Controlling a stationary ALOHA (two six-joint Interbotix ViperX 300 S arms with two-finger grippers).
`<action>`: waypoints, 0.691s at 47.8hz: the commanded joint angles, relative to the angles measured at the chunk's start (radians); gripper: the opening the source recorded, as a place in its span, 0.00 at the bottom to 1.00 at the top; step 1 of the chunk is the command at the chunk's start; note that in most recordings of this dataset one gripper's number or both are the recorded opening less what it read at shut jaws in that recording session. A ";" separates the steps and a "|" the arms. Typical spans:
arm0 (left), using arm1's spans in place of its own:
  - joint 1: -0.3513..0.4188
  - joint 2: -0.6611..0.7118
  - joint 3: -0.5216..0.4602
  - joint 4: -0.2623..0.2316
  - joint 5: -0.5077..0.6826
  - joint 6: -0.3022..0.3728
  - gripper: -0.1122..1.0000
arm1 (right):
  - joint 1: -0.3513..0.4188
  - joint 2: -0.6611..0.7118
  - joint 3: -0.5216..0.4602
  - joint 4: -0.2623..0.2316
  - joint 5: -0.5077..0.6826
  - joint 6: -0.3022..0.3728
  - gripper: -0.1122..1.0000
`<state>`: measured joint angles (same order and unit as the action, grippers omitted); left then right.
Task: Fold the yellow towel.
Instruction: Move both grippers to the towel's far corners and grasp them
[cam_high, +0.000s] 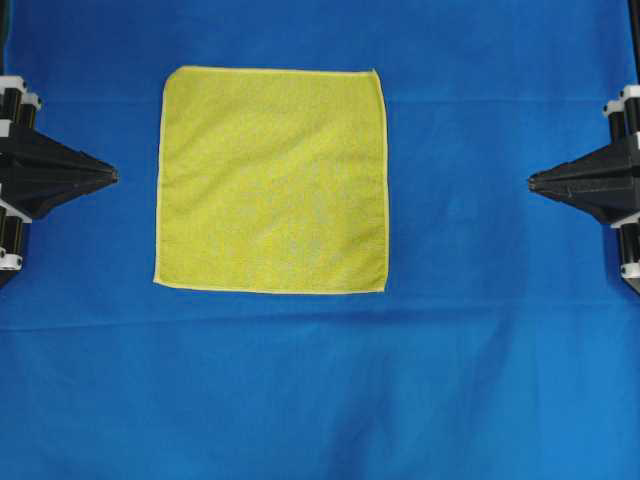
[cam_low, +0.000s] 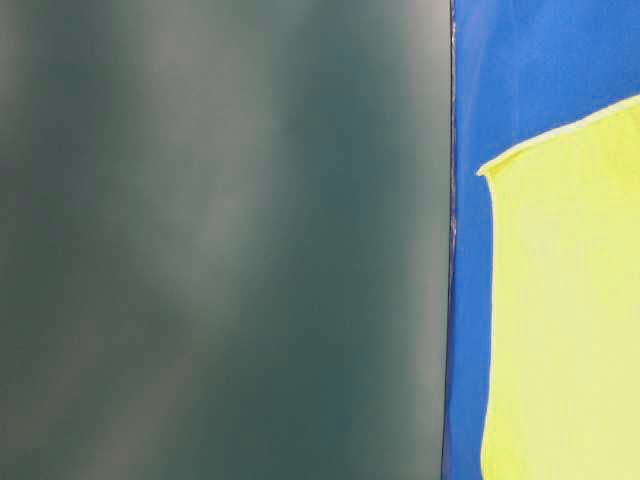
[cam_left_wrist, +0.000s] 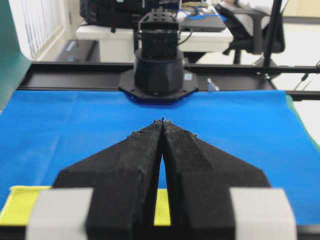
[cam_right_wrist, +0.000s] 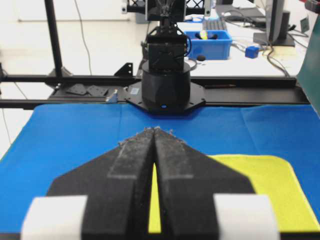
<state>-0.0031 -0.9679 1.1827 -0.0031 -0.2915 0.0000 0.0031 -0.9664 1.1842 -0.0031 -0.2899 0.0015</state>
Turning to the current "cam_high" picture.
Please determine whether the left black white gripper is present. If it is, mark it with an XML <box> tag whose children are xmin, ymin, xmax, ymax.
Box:
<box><xmin>0</xmin><ymin>75</ymin><xmax>120</xmax><ymax>290</ymax></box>

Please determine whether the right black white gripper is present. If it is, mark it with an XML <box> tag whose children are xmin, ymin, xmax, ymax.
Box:
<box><xmin>527</xmin><ymin>83</ymin><xmax>640</xmax><ymax>296</ymax></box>

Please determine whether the blue table cloth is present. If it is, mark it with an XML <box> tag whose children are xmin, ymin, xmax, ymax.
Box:
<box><xmin>1</xmin><ymin>1</ymin><xmax>639</xmax><ymax>479</ymax></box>

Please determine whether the yellow-green square towel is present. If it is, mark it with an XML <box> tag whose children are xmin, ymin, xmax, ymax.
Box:
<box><xmin>153</xmin><ymin>66</ymin><xmax>390</xmax><ymax>295</ymax></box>

